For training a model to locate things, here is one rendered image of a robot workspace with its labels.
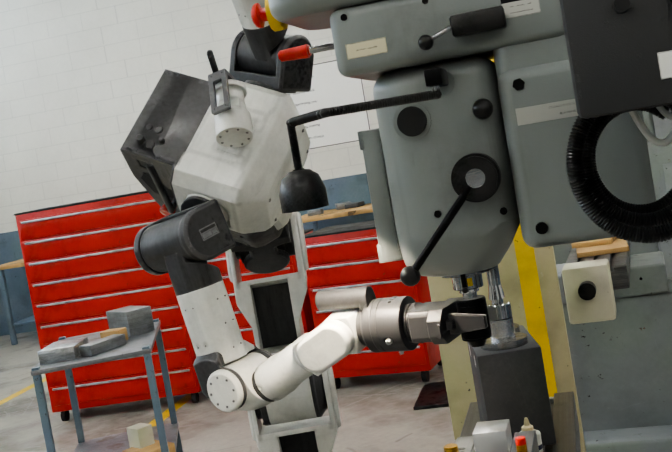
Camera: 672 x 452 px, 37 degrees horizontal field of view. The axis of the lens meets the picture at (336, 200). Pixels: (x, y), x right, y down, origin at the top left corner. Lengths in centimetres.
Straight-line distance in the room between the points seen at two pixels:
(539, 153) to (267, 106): 67
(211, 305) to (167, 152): 31
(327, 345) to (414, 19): 55
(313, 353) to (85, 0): 1033
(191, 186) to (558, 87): 75
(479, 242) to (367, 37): 34
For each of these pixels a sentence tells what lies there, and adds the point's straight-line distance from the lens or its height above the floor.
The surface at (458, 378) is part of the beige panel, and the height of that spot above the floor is 70.
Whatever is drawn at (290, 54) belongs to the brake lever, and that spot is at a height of 170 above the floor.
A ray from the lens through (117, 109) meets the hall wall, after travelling 1163.
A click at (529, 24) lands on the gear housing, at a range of 144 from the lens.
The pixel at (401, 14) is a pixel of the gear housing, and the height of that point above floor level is 170.
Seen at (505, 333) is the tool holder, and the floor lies 113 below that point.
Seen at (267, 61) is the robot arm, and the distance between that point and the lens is 200.
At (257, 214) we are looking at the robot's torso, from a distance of 190.
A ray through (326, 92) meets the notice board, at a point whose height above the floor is 212.
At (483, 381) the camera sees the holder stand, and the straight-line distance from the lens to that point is 191.
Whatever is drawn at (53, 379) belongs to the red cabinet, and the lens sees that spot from 714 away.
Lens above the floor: 153
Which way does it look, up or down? 3 degrees down
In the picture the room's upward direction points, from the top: 10 degrees counter-clockwise
